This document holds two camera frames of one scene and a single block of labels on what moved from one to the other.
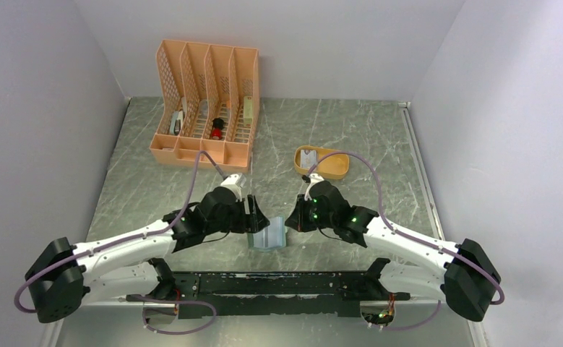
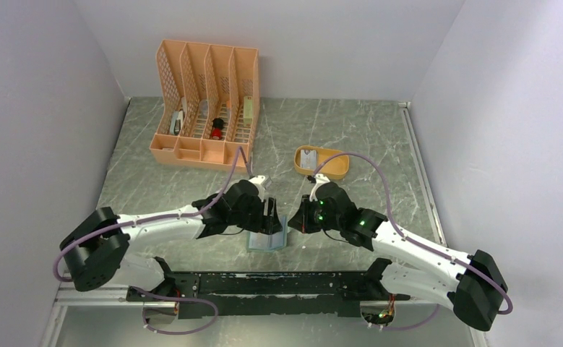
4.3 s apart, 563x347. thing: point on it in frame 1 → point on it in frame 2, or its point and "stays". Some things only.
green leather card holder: (272, 237) stays
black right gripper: (297, 220) stays
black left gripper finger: (255, 220) → (272, 223)
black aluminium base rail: (200, 293) stays
